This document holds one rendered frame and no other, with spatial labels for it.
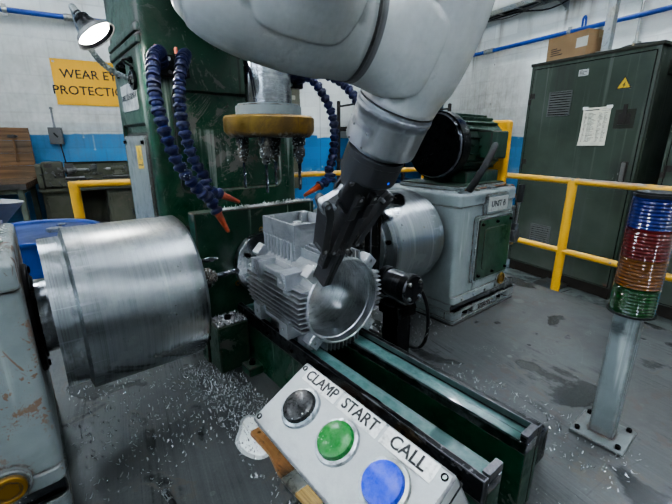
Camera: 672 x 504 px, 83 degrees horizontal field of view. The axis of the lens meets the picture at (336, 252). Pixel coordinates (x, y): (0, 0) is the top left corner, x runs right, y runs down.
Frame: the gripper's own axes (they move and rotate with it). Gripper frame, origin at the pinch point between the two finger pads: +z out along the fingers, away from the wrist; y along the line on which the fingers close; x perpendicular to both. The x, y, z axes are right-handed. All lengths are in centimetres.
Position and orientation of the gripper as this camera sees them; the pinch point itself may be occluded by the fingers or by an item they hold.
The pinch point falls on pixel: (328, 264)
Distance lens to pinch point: 59.2
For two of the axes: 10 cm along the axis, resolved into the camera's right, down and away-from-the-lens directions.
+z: -3.1, 7.2, 6.1
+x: 5.5, 6.7, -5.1
